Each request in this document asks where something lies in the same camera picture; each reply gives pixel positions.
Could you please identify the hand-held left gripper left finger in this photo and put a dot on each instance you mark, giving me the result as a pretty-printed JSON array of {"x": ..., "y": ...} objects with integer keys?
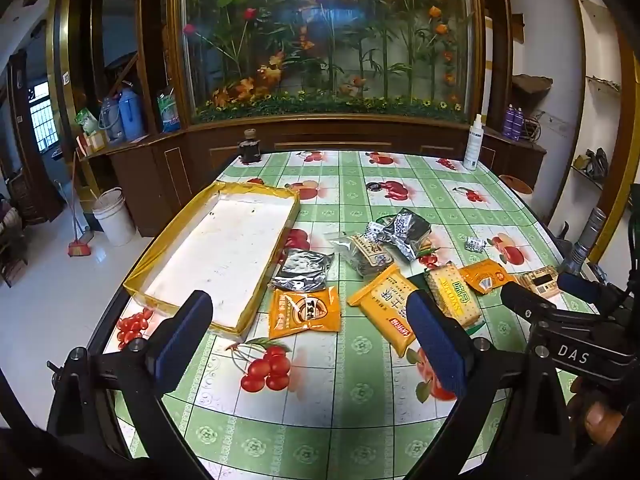
[{"x": 182, "y": 340}]

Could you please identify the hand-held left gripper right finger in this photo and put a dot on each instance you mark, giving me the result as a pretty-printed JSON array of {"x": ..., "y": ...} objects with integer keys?
[{"x": 437, "y": 345}]

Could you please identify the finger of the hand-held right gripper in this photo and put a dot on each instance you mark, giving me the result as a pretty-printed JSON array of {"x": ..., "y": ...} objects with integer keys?
[
  {"x": 580, "y": 286},
  {"x": 520, "y": 299}
]

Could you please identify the small brown packet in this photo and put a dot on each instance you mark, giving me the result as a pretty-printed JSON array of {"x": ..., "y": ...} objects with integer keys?
[{"x": 540, "y": 280}]

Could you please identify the small orange packet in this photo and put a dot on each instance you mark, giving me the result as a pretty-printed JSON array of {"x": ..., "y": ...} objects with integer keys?
[{"x": 487, "y": 277}]

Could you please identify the clear cracker packet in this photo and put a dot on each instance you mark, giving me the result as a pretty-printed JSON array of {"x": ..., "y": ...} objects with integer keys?
[{"x": 450, "y": 285}]

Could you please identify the dark green packet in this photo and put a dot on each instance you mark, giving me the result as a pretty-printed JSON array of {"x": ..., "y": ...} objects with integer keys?
[{"x": 416, "y": 282}]

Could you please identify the yellow biscuit packet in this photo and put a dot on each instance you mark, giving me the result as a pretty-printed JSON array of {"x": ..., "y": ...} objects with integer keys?
[{"x": 380, "y": 300}]

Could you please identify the shallow yellow cardboard box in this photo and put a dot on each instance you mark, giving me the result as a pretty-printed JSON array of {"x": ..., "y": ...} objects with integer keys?
[{"x": 215, "y": 250}]

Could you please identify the clear bag of dark snack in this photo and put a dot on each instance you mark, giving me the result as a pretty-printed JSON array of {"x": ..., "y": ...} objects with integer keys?
[{"x": 367, "y": 255}]

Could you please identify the silver foil bag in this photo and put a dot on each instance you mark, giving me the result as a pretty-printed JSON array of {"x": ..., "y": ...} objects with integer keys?
[{"x": 407, "y": 232}]

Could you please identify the orange snack packet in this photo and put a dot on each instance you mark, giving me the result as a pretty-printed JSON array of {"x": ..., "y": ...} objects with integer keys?
[{"x": 304, "y": 312}]

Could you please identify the dark silver foil packet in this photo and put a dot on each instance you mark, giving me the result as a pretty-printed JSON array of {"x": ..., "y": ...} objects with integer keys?
[{"x": 302, "y": 270}]

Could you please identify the person's right hand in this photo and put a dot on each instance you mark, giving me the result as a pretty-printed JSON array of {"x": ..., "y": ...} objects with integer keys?
[{"x": 597, "y": 415}]

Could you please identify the grey metal cylinder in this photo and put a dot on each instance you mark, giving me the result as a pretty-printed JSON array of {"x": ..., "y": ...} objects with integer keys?
[{"x": 589, "y": 232}]

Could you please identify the green fruit print tablecloth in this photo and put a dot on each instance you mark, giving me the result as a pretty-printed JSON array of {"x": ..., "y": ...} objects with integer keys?
[{"x": 345, "y": 400}]

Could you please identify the red round stool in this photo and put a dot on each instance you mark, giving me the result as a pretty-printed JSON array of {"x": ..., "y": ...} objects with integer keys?
[{"x": 515, "y": 183}]

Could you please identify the red broom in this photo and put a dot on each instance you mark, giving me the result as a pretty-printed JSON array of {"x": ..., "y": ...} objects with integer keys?
[{"x": 79, "y": 249}]

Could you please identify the white plastic bucket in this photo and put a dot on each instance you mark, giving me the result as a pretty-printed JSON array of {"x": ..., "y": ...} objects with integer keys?
[{"x": 114, "y": 217}]

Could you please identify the white spray bottle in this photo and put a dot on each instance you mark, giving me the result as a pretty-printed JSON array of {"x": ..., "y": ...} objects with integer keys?
[{"x": 474, "y": 145}]

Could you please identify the wooden cabinet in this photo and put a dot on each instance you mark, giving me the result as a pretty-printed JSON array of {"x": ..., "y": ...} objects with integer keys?
[{"x": 165, "y": 170}]

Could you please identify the purple bottle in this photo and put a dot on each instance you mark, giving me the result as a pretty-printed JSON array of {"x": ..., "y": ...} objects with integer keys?
[
  {"x": 508, "y": 122},
  {"x": 519, "y": 125}
]

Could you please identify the dark glass bottle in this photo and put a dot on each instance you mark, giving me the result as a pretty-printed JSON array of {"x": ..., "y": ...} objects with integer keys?
[{"x": 248, "y": 149}]

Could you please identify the yellow carton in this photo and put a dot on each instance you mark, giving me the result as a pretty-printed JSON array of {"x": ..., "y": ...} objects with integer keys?
[{"x": 95, "y": 141}]

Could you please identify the green white bag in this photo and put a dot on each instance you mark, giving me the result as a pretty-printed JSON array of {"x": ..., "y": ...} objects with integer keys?
[{"x": 168, "y": 111}]

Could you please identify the blue thermos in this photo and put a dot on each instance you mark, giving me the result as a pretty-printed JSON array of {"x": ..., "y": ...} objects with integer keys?
[{"x": 131, "y": 116}]

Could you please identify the small green bag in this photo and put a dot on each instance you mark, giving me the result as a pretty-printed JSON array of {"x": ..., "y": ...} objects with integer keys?
[{"x": 86, "y": 122}]

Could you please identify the glass plant display case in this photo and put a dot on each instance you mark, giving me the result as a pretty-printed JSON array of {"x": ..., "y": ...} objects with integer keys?
[{"x": 325, "y": 35}]

